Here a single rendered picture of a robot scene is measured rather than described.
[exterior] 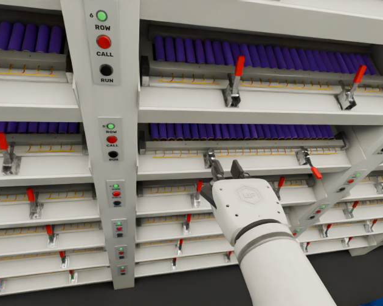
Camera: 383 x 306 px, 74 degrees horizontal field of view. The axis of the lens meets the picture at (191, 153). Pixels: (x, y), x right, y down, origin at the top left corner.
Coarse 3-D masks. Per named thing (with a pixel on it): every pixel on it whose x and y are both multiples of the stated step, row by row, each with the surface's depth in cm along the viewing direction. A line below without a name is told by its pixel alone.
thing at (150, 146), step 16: (160, 144) 61; (176, 144) 62; (192, 144) 63; (208, 144) 64; (224, 144) 65; (240, 144) 66; (256, 144) 67; (272, 144) 68; (288, 144) 69; (304, 144) 70; (320, 144) 71; (336, 144) 72
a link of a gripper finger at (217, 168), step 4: (216, 160) 49; (216, 164) 48; (220, 164) 48; (212, 168) 49; (216, 168) 48; (220, 168) 47; (212, 172) 49; (216, 172) 47; (220, 172) 46; (212, 180) 45; (216, 180) 45; (212, 184) 44
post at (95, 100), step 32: (64, 0) 31; (128, 0) 32; (128, 32) 35; (128, 64) 38; (96, 96) 42; (128, 96) 43; (96, 128) 47; (128, 128) 48; (96, 160) 53; (128, 160) 55; (96, 192) 61; (128, 192) 64; (128, 224) 76; (128, 256) 95
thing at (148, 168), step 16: (144, 128) 64; (336, 128) 78; (352, 128) 73; (144, 144) 59; (352, 144) 73; (144, 160) 61; (160, 160) 62; (176, 160) 62; (192, 160) 63; (224, 160) 65; (240, 160) 66; (256, 160) 67; (272, 160) 68; (288, 160) 70; (320, 160) 72; (336, 160) 73; (352, 160) 73; (144, 176) 61; (160, 176) 62; (176, 176) 63; (192, 176) 65; (208, 176) 66; (224, 176) 68
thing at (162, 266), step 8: (192, 256) 123; (200, 256) 123; (208, 256) 125; (216, 256) 126; (224, 256) 126; (232, 256) 127; (136, 264) 115; (144, 264) 117; (152, 264) 118; (160, 264) 119; (168, 264) 119; (176, 264) 120; (184, 264) 121; (192, 264) 122; (200, 264) 122; (208, 264) 123; (216, 264) 124; (224, 264) 125; (136, 272) 115; (144, 272) 116; (152, 272) 117; (160, 272) 117; (168, 272) 118
